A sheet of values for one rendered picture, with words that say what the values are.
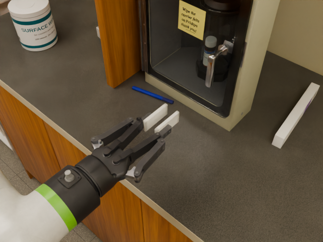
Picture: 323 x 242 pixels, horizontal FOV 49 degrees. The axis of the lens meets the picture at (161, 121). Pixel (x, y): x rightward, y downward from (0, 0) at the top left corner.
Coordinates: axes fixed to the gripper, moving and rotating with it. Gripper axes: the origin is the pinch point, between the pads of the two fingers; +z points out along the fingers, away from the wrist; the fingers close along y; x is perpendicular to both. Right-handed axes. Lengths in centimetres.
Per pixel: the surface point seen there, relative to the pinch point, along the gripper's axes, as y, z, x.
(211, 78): 0.0, 17.2, -0.5
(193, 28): 9.4, 21.8, -7.7
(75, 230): 52, -7, 114
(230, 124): -4.3, 23.3, 17.1
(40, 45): 65, 10, 18
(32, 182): 92, -5, 114
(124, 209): 12.2, -3.8, 47.4
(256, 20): -4.5, 24.6, -14.2
